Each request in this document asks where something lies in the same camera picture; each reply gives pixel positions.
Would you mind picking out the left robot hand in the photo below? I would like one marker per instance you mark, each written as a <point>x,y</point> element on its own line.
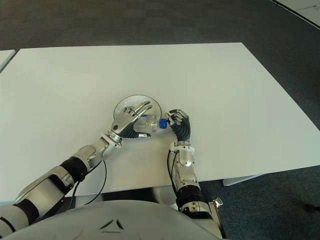
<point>123,122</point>

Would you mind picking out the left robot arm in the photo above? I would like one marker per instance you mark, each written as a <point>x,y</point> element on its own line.
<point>50,182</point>

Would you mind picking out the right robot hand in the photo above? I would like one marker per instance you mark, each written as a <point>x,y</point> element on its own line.
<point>183,130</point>

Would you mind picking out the adjacent white table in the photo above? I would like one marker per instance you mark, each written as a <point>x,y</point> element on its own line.
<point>5,56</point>

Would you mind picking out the clear water bottle blue cap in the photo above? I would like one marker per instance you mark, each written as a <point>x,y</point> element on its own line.
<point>150,123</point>

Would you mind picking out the white plate black rim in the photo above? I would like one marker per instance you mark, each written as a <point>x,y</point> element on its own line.
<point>130,101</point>

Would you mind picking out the white table support beam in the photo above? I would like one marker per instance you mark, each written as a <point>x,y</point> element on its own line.
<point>240,180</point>

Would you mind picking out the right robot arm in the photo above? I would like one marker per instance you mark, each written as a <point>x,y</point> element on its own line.
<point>185,161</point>

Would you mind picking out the white table pedestal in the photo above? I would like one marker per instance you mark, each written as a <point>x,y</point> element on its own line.
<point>166,197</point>

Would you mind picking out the grey robot torso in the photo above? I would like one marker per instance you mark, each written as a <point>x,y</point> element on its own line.
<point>112,222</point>

